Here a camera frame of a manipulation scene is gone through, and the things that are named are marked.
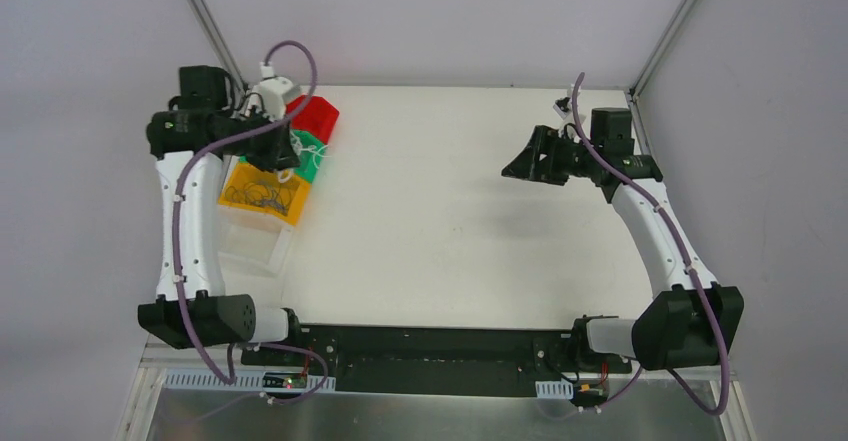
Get yellow plastic bin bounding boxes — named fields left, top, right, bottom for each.
left=218, top=169, right=312, bottom=226

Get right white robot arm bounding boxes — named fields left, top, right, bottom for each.
left=501, top=108, right=744, bottom=371

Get aluminium front rail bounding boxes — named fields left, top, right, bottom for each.
left=140, top=325, right=738, bottom=381

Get controller board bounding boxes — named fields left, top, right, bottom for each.
left=262, top=371, right=308, bottom=392
left=571, top=384, right=608, bottom=408

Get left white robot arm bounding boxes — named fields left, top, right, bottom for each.
left=137, top=62, right=305, bottom=366

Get right controller board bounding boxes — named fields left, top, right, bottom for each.
left=571, top=384, right=608, bottom=408

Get green plastic bin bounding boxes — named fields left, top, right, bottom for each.
left=232, top=130, right=327, bottom=186

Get clear plastic bin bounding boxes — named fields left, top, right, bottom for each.
left=218, top=205, right=294, bottom=277

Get left controller board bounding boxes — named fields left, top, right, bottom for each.
left=262, top=371, right=308, bottom=392

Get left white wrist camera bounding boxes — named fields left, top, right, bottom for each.
left=243, top=62, right=302, bottom=122

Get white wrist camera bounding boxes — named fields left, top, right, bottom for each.
left=243, top=62, right=302, bottom=122
left=554, top=96, right=583, bottom=130

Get red plastic bin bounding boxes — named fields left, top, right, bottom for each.
left=291, top=96, right=340, bottom=145

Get dark wires in yellow bin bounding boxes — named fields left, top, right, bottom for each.
left=223, top=179, right=301, bottom=217

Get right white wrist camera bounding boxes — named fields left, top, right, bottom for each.
left=554, top=96, right=583, bottom=130

